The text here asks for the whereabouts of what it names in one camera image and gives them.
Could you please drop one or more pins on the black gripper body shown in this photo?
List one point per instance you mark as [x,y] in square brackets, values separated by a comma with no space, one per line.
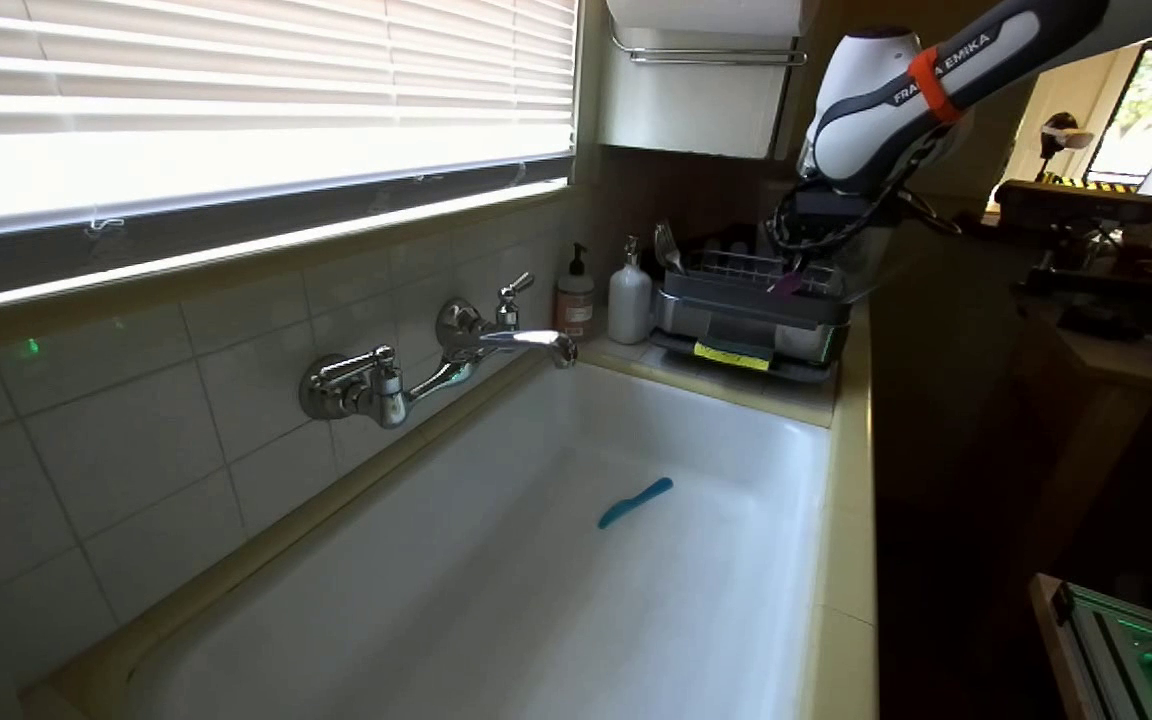
[816,227]

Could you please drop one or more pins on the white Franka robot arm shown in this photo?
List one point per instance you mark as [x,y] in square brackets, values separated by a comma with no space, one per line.
[910,93]

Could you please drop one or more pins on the dark dish drying rack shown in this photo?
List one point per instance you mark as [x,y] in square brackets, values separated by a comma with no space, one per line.
[750,323]

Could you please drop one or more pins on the silver utensil in rack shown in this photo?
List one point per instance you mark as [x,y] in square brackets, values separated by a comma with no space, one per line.
[670,245]

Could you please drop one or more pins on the blue and yellow sponge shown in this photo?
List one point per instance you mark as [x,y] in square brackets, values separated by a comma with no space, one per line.
[728,357]

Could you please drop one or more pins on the white soap dispenser bottle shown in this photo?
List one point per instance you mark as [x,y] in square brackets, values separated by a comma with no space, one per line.
[628,306]

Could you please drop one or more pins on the brown soap dispenser bottle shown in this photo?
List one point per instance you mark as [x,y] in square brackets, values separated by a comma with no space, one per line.
[574,306]

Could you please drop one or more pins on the black desk lamp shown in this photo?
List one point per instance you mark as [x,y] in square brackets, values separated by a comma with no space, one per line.
[1060,133]

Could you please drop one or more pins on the wooden desk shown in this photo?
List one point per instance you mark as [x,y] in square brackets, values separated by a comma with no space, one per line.
[1111,332]

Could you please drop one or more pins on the blue plastic utensil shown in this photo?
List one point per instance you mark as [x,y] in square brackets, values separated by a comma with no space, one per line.
[637,502]

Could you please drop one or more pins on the white sink basin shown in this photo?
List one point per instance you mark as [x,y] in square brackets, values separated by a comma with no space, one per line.
[496,600]

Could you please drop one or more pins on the aluminium robot mounting platform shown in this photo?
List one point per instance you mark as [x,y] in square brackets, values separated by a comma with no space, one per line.
[1139,660]

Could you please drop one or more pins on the wide white window blind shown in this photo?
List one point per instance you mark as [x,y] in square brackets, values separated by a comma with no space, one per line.
[200,93]

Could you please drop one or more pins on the white wall cabinet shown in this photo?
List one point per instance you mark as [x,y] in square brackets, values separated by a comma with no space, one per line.
[698,100]

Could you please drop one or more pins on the chrome towel rail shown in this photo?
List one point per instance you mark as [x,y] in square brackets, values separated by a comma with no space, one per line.
[710,59]

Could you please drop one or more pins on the chrome wall faucet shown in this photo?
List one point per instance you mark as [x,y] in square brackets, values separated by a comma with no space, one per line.
[351,385]

